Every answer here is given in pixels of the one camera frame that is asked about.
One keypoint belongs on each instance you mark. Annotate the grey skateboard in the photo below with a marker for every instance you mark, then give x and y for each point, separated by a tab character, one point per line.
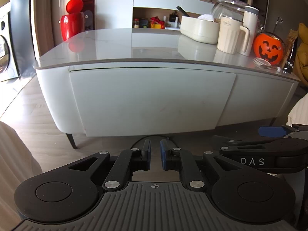
88	20

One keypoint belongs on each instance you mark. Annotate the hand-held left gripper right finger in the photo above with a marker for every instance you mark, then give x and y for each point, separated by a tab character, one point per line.
164	156

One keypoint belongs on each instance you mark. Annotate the white cloth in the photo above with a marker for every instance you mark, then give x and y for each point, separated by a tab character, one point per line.
299	113

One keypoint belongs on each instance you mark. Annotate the white coffee table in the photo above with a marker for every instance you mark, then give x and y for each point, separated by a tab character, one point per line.
144	96

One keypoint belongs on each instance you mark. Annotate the red and yellow gift box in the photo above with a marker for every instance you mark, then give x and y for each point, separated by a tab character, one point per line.
157	23

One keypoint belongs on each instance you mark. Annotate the glass jar with lid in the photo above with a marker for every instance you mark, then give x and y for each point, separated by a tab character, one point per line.
227	7

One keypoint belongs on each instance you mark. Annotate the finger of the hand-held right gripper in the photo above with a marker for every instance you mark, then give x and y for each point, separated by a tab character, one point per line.
269	131
231	152

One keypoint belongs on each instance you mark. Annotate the brown jar with red lid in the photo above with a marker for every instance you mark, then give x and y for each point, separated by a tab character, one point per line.
136	23

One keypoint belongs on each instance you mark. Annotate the cream ribbed cup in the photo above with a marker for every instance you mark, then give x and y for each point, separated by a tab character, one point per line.
228	36

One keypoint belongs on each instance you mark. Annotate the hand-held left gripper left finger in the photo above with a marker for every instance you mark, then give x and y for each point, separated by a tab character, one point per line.
146	155

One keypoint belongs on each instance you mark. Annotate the white washing machine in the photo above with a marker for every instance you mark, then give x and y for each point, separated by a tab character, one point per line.
6	45

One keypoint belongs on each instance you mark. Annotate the cream oval container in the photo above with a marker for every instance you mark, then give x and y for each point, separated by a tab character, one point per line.
197	32

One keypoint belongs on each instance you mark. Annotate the red bin with round lid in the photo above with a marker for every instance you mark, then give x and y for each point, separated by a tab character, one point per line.
71	26

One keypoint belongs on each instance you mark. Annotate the white ribbed clothing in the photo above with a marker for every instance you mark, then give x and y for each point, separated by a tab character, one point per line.
14	173

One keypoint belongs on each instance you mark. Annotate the black box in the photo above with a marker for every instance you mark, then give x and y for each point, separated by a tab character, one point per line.
172	19

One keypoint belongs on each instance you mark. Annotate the dark green toy car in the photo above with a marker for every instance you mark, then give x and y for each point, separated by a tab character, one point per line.
144	23

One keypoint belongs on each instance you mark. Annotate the yellow sofa chair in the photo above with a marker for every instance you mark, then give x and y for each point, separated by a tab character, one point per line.
303	60

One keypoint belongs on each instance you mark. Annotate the orange pumpkin bucket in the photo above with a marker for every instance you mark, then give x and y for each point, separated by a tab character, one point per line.
268	48

